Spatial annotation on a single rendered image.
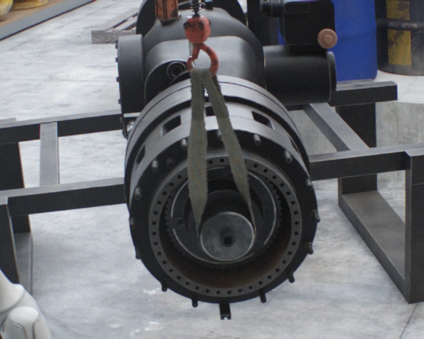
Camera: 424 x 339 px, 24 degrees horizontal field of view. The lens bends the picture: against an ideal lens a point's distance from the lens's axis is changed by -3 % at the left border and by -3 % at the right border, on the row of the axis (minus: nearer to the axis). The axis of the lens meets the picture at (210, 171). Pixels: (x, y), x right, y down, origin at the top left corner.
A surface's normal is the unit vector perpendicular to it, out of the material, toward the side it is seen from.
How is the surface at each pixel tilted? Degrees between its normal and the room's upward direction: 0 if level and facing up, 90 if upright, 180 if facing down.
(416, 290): 90
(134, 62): 49
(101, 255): 0
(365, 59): 90
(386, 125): 90
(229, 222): 90
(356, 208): 0
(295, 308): 0
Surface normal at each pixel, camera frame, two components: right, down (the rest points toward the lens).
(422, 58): -0.14, 0.34
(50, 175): -0.07, -0.94
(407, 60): -0.41, 0.33
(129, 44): -0.04, -0.69
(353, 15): 0.47, 0.27
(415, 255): 0.14, 0.32
